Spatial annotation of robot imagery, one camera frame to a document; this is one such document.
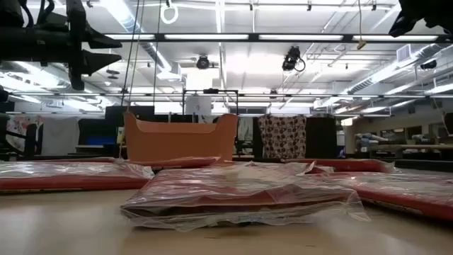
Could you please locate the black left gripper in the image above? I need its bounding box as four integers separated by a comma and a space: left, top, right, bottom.
42, 0, 123, 91

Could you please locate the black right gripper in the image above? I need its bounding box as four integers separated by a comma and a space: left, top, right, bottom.
388, 0, 431, 38

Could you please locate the ceiling air vent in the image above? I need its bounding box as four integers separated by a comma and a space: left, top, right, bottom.
396, 43, 413, 64

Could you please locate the black monitor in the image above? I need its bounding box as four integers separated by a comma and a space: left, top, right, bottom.
104, 105, 156, 123

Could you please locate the blue box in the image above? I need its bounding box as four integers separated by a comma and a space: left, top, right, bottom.
85, 135, 116, 147

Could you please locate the round black ceiling fixture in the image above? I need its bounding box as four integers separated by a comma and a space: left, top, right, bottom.
195, 54, 211, 70

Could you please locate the floral cloth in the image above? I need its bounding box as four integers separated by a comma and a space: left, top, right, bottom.
6, 113, 42, 152

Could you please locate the white box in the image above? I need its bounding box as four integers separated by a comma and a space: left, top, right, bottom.
185, 96, 212, 116

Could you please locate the black overhead light bar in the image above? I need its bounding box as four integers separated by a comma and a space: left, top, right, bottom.
102, 33, 453, 44

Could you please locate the orange plastic basket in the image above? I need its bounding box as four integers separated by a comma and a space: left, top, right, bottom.
122, 111, 239, 164

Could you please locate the wooden background table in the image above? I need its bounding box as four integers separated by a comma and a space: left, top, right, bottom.
367, 142, 453, 152

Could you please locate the small white hanging cloth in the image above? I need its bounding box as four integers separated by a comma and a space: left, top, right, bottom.
237, 116, 254, 142

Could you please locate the brown patterned cloth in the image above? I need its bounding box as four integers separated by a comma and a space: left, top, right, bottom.
257, 114, 308, 159

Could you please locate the dark hanging cable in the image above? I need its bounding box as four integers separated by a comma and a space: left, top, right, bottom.
120, 0, 142, 107

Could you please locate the silver ventilation duct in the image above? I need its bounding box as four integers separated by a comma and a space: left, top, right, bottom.
105, 0, 174, 74

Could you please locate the thin hanging cable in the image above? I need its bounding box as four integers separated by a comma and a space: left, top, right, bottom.
152, 0, 162, 107

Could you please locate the hanging cable with yellow tag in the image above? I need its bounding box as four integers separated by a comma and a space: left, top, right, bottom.
356, 0, 368, 51

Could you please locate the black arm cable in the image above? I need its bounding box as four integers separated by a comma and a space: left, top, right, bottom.
17, 0, 57, 28

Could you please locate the white looped cable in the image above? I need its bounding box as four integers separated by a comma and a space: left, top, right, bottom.
159, 0, 180, 26

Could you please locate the black railing post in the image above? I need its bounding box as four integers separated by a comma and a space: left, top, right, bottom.
5, 123, 39, 161

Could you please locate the black metal stand frame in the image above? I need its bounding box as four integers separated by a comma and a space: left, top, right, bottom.
181, 88, 239, 116

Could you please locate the black frame crossbar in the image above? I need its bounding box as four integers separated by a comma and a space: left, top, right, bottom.
10, 92, 453, 99

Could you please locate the black overhead camera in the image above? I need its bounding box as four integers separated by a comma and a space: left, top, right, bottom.
281, 45, 306, 73

